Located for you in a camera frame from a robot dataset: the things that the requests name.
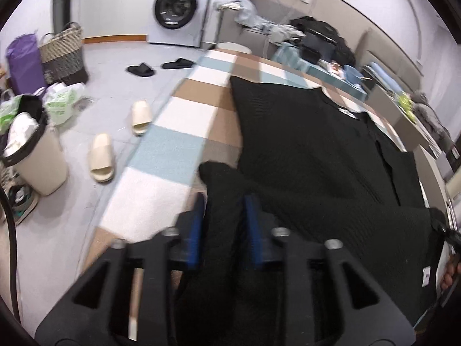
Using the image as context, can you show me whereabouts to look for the pile of light clothes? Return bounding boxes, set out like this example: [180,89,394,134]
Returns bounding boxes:
[212,0,307,42]

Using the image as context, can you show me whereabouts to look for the black backpack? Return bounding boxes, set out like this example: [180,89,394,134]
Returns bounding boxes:
[288,16,357,67]

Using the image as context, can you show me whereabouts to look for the white green plastic bag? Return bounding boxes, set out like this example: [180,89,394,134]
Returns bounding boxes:
[0,90,22,134]
[43,82,89,127]

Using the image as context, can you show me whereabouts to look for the black corrugated cable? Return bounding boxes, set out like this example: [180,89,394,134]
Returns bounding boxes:
[0,187,18,318]

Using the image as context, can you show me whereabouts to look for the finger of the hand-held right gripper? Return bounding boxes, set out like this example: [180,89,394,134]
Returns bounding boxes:
[430,207,461,256]

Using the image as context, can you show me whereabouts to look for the white base cabinet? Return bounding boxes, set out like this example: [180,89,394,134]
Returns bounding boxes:
[78,0,159,44]

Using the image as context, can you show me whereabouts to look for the folded blue clothes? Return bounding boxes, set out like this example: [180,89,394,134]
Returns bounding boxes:
[364,61,402,96]

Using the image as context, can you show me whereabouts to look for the grey clothes heap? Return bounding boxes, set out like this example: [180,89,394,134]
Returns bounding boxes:
[411,92,451,145]

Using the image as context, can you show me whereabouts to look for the black slipper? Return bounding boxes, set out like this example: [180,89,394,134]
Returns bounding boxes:
[161,58,195,70]
[125,62,156,78]

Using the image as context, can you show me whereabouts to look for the black knit sweater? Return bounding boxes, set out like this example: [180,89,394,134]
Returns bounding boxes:
[173,76,449,346]

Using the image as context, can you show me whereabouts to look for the white washing machine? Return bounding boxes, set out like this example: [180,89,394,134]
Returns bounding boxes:
[148,0,217,48]

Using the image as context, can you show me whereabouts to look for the cream slipper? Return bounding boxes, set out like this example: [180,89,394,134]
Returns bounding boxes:
[88,133,116,184]
[130,100,153,137]

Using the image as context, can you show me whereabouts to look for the white round stool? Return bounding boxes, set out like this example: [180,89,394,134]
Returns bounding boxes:
[216,42,252,54]

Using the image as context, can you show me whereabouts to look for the beige trash bin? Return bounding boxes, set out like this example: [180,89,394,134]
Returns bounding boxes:
[2,95,70,197]

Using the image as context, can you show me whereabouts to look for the blue bowl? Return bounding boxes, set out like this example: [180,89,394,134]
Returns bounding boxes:
[342,64,364,82]

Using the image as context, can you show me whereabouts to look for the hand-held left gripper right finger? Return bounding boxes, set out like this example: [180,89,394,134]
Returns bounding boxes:
[243,193,416,346]

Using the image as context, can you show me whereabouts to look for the checkered blanket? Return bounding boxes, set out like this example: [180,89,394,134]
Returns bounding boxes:
[84,48,409,346]

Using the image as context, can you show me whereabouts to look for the yellow green item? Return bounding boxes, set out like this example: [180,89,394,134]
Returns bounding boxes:
[396,92,415,112]

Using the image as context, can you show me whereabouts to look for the person's right hand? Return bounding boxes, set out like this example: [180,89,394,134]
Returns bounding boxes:
[440,257,461,292]

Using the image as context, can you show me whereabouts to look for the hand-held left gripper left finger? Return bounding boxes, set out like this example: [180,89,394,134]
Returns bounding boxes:
[34,192,207,346]

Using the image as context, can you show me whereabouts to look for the grey sneaker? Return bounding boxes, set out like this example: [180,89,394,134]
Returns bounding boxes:
[5,184,40,224]

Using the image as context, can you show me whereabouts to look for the wicker laundry basket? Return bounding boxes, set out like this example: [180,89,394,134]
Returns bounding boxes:
[38,22,89,86]

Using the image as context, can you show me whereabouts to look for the purple bag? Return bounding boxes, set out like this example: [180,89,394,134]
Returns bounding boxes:
[5,33,47,96]

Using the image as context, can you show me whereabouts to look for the dark glass door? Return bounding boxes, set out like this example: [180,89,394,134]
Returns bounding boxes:
[52,0,73,40]

